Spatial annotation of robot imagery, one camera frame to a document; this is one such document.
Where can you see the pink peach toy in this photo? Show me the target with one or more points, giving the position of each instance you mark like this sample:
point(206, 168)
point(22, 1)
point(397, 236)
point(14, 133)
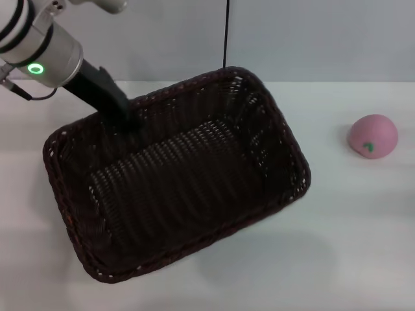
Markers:
point(373, 134)

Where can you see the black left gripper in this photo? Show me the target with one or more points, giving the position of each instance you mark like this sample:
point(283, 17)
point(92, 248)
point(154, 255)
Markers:
point(100, 94)

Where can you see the dark brown woven basket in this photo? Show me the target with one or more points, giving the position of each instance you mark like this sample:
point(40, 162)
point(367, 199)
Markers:
point(181, 181)

